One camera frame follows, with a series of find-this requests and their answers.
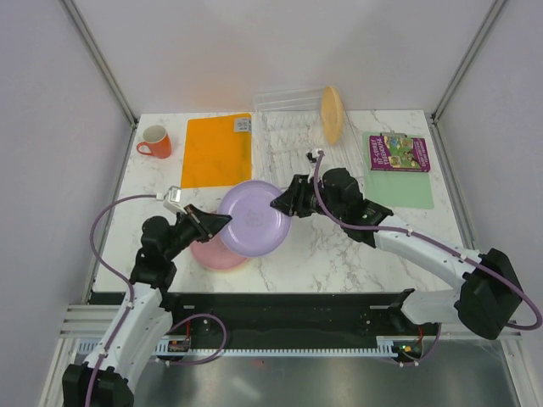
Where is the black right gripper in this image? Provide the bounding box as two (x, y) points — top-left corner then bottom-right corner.
(270, 173), (345, 221)

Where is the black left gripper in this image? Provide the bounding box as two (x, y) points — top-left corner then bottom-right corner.
(164, 203), (230, 260)

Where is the pink plate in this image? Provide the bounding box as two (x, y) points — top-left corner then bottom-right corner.
(189, 236), (249, 271)

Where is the purple plate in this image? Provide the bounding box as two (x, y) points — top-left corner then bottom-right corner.
(218, 180), (291, 258)

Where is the light yellow plate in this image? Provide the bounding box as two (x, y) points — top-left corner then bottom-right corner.
(210, 262), (247, 273)

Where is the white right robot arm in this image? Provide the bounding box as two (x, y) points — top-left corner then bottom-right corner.
(270, 168), (522, 340)

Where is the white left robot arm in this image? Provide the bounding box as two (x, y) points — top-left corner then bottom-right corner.
(62, 204), (232, 406)

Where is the orange cutting mat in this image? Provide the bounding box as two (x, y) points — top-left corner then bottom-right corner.
(181, 113), (252, 189)

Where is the green cutting mat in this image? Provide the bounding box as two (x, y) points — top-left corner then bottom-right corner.
(363, 132), (434, 209)

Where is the orange ceramic mug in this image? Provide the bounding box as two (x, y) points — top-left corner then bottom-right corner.
(137, 125), (172, 159)

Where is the purple children's book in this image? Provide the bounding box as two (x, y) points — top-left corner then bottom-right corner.
(367, 134), (431, 173)

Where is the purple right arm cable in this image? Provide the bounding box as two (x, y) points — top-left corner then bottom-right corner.
(312, 152), (543, 331)

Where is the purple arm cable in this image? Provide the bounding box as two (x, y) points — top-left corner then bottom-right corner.
(91, 193), (160, 407)
(312, 152), (543, 331)

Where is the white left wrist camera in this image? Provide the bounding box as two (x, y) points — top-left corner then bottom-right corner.
(154, 186), (186, 215)

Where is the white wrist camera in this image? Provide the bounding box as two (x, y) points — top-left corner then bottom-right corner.
(305, 148), (324, 164)
(154, 186), (186, 215)

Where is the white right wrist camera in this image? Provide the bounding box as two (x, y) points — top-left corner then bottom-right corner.
(305, 148), (324, 164)

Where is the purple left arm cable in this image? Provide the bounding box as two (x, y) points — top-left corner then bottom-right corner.
(91, 193), (160, 407)

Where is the clear wire dish rack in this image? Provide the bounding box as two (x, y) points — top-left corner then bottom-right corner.
(251, 86), (364, 189)

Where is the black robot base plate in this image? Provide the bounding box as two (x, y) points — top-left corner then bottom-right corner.
(166, 293), (438, 349)

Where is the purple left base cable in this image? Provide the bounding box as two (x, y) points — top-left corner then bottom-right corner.
(156, 312), (230, 366)

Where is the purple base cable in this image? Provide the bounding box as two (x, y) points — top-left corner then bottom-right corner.
(381, 321), (445, 368)
(156, 312), (230, 366)

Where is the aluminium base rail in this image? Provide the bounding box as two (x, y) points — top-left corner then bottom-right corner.
(59, 303), (523, 340)

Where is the white cable duct strip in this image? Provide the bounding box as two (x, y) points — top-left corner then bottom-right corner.
(152, 338), (423, 358)

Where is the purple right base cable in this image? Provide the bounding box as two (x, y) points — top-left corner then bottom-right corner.
(381, 321), (445, 368)

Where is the left aluminium frame post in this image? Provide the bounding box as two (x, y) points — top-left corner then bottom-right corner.
(59, 0), (140, 126)

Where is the aluminium frame post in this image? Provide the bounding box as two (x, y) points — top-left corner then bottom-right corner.
(430, 0), (510, 122)
(59, 0), (140, 126)

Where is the right aluminium frame post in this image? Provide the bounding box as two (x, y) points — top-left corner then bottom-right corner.
(430, 0), (510, 122)

